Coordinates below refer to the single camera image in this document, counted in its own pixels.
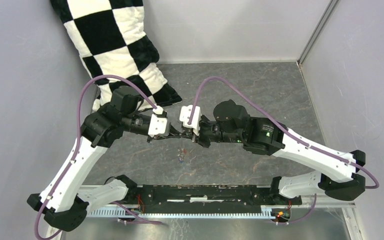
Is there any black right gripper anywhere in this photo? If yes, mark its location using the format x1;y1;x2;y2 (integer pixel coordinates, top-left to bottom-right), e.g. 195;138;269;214
181;116;244;148

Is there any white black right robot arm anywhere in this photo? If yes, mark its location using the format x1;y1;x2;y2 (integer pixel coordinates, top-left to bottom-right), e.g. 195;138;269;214
179;100;366;204

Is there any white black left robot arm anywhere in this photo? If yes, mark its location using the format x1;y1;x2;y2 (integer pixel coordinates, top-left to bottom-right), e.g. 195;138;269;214
27;86;171;232

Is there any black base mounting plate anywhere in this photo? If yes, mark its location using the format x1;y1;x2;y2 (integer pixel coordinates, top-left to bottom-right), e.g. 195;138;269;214
120;185;302;214

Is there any black white checkered pillow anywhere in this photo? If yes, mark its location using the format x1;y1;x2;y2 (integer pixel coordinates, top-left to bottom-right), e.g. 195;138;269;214
50;0;182;111

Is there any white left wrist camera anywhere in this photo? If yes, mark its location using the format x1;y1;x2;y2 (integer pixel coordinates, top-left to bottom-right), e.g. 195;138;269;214
148;106;171;137

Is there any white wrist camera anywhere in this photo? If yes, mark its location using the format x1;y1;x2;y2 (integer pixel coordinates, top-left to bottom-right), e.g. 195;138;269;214
148;106;171;137
179;105;202;136

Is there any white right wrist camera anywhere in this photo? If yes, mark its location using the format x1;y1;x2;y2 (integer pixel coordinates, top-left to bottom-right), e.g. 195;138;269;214
179;105;202;136

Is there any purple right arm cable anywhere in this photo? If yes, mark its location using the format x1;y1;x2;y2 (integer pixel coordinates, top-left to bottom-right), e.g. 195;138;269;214
185;76;380;190

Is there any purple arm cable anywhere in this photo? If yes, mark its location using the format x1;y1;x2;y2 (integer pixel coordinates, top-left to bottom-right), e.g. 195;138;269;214
185;76;380;190
34;74;160;240

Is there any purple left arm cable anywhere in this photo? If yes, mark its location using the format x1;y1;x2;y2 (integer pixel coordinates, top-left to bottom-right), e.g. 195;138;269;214
34;74;160;240

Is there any white slotted cable duct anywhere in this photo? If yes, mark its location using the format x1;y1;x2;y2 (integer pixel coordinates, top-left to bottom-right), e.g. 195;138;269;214
87;205;290;220

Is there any aluminium corner frame post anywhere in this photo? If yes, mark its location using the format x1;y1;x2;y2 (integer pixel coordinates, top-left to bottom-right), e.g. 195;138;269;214
296;0;340;69

